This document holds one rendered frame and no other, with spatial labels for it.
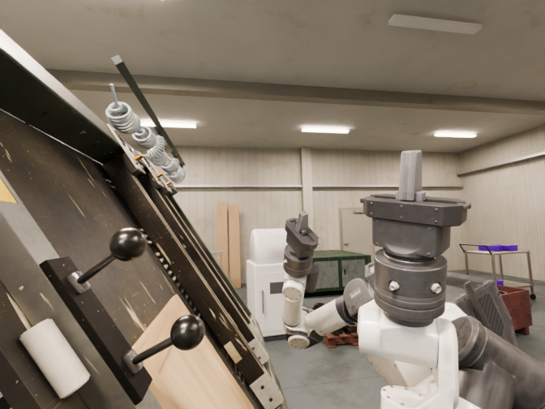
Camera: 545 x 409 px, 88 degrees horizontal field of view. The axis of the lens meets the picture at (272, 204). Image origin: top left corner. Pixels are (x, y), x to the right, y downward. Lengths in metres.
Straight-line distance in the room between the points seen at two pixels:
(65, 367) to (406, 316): 0.39
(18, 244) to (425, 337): 0.50
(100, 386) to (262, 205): 8.26
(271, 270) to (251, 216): 4.56
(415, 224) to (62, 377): 0.42
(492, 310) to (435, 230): 0.50
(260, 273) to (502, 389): 3.63
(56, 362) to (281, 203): 8.42
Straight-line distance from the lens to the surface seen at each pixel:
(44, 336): 0.40
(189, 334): 0.35
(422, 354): 0.46
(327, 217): 9.09
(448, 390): 0.47
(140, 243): 0.35
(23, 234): 0.45
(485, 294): 0.84
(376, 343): 0.45
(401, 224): 0.39
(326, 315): 1.05
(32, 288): 0.44
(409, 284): 0.39
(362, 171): 9.80
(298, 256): 0.81
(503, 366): 0.64
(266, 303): 4.18
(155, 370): 0.57
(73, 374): 0.40
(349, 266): 6.98
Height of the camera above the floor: 1.55
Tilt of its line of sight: 5 degrees up
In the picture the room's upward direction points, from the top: 2 degrees counter-clockwise
